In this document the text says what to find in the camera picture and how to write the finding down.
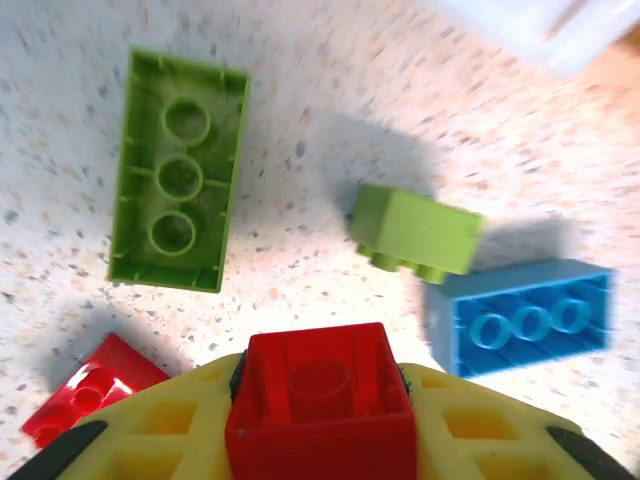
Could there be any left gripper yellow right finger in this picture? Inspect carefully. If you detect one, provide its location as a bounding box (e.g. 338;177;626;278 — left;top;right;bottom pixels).
397;362;639;480

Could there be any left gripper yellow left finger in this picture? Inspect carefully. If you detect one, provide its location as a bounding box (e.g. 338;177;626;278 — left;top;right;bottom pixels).
4;352;246;480

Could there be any red small lego brick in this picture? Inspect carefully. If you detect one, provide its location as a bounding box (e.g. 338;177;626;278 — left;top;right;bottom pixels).
224;322;419;480

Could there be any red long lego brick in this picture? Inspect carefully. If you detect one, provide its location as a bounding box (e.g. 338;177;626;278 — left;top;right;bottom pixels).
21;332;174;450

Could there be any white plastic bin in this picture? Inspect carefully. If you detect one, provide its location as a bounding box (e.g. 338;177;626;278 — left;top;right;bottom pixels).
424;0;640;80

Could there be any blue long lego brick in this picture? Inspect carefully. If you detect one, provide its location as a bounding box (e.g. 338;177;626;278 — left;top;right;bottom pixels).
424;258;617;379

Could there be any green long lego brick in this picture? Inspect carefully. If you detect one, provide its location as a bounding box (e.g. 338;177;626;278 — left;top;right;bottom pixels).
106;45;253;294

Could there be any green small lego brick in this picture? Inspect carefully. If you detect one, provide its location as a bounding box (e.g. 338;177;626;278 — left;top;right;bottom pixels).
348;182;486;285

